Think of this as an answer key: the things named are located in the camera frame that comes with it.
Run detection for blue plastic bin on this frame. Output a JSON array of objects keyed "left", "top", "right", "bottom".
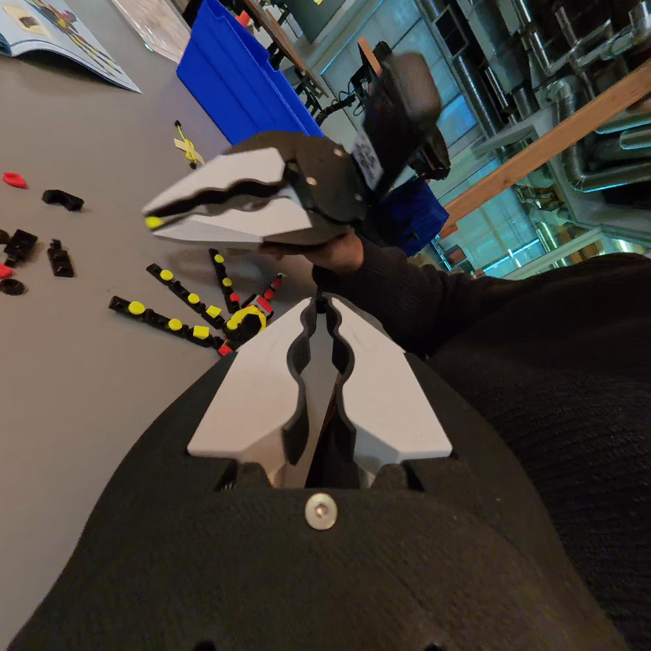
[{"left": 176, "top": 0, "right": 449, "bottom": 256}]

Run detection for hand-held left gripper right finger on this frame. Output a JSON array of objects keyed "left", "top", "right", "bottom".
[{"left": 324, "top": 296, "right": 454, "bottom": 488}]

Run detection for lego instruction booklet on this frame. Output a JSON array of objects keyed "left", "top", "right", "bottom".
[{"left": 0, "top": 0, "right": 143, "bottom": 94}]

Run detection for person's right forearm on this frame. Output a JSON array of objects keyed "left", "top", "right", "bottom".
[{"left": 311, "top": 239, "right": 514, "bottom": 357}]

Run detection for yellow elastic cord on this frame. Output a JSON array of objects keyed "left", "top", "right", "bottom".
[{"left": 174, "top": 120, "right": 198, "bottom": 170}]

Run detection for pile of loose lego pieces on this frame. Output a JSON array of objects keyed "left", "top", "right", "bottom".
[{"left": 0, "top": 172, "right": 85, "bottom": 297}]

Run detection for metal ventilation ducts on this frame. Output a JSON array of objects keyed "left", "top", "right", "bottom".
[{"left": 432, "top": 0, "right": 651, "bottom": 195}]

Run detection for wooden beam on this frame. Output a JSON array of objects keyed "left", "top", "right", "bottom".
[{"left": 440, "top": 58, "right": 651, "bottom": 240}]

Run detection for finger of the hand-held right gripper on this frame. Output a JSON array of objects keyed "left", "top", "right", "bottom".
[
  {"left": 141, "top": 146, "right": 289, "bottom": 220},
  {"left": 150, "top": 184, "right": 314, "bottom": 250}
]

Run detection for person's right hand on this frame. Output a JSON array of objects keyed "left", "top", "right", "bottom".
[{"left": 261, "top": 230, "right": 365, "bottom": 276}]

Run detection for yellow tape piece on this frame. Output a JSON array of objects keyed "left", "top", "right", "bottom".
[{"left": 174, "top": 137, "right": 204, "bottom": 166}]

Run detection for lego spider model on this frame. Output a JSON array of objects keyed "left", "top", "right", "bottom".
[{"left": 108, "top": 248, "right": 285, "bottom": 357}]

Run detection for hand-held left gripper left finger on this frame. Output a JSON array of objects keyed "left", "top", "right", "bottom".
[{"left": 186, "top": 297, "right": 314, "bottom": 488}]

